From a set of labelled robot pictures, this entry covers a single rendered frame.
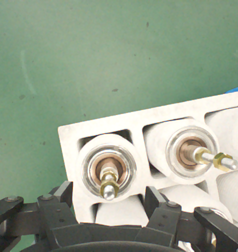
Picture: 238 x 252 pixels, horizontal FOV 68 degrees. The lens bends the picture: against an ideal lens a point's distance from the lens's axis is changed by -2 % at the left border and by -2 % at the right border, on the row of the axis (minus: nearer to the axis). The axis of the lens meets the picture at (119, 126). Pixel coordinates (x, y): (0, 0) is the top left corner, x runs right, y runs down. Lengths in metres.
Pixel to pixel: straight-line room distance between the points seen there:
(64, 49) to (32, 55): 0.09
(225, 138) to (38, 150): 0.44
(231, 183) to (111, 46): 0.43
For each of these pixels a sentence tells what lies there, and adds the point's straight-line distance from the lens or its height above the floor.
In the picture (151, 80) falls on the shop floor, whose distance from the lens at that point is 0.53.
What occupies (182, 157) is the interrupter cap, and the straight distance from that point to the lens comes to 0.27.
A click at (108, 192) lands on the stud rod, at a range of 0.16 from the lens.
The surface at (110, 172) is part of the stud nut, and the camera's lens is 0.21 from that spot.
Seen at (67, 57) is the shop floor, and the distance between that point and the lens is 0.55.
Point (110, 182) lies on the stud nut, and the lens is 0.17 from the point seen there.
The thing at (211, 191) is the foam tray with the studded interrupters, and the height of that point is 0.18.
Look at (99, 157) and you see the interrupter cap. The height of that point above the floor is 0.25.
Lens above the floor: 0.50
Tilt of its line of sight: 87 degrees down
